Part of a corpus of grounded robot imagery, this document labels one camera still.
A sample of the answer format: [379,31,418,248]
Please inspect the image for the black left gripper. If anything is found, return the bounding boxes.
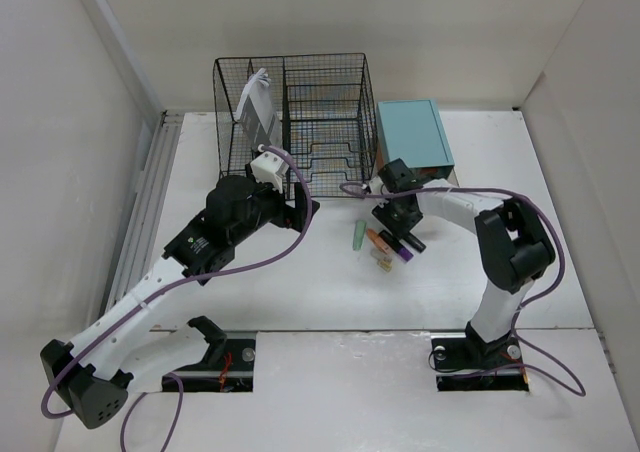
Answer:
[229,163,317,246]

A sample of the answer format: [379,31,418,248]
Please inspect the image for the purple black highlighter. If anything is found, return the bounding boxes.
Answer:
[379,230,413,262]

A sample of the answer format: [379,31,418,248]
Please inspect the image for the yellow black highlighter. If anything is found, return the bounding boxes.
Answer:
[404,233,426,253]

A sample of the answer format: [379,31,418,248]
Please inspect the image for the green highlighter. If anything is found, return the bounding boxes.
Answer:
[352,220,367,251]

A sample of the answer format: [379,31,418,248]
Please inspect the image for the grey packaged notebook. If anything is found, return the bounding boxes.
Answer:
[236,68,283,151]

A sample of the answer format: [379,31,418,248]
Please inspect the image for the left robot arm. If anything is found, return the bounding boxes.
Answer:
[40,176,320,429]

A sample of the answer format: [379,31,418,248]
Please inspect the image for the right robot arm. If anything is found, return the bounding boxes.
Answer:
[363,159,556,372]

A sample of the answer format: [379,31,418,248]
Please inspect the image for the orange highlighter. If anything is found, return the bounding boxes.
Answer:
[366,228,391,255]

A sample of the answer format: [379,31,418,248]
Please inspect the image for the small grey eraser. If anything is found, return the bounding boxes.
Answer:
[371,250,387,261]

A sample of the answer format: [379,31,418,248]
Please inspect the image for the small beige eraser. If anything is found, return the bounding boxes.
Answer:
[377,260,393,273]

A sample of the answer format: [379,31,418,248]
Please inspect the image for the teal drawer box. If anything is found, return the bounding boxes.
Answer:
[376,99,455,165]

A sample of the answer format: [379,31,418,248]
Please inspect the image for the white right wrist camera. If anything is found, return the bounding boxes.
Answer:
[361,175,385,196]

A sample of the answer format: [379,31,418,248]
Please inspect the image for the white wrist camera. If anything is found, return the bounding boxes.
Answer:
[249,152,289,194]
[361,175,385,196]

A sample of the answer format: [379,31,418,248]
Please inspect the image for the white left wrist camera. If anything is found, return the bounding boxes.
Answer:
[249,152,289,194]

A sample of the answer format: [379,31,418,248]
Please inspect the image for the black wire mesh organizer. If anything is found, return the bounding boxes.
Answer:
[212,53,378,198]

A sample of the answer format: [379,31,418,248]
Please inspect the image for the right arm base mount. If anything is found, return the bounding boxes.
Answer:
[429,332,529,392]

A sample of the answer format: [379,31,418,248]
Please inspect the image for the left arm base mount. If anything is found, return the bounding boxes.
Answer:
[174,316,257,393]

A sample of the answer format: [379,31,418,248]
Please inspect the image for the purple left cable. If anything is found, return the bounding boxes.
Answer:
[40,145,321,452]

